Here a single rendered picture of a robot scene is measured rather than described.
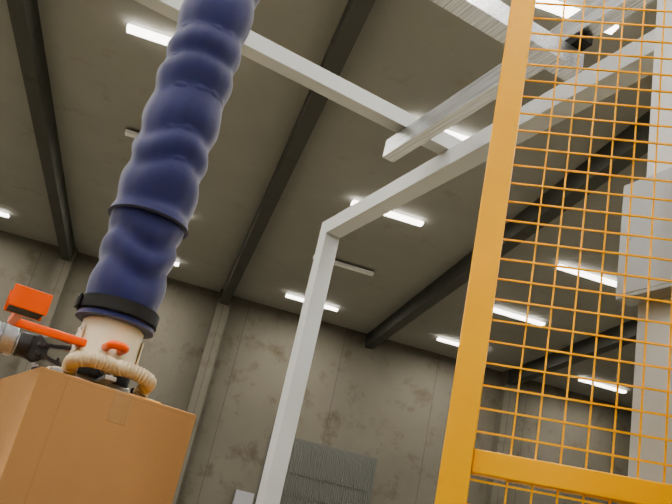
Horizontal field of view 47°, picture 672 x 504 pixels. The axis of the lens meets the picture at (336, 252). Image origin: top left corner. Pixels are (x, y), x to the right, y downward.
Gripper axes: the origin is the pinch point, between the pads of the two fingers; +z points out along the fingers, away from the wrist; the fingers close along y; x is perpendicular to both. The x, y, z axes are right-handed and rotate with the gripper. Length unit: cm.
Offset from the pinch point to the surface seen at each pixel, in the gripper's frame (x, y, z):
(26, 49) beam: -698, -474, -80
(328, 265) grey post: -248, -165, 184
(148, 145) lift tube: 34, -59, -8
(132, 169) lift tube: 31, -51, -9
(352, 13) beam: -350, -473, 195
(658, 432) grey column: 131, 3, 93
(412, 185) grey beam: -136, -189, 178
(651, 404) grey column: 129, -3, 93
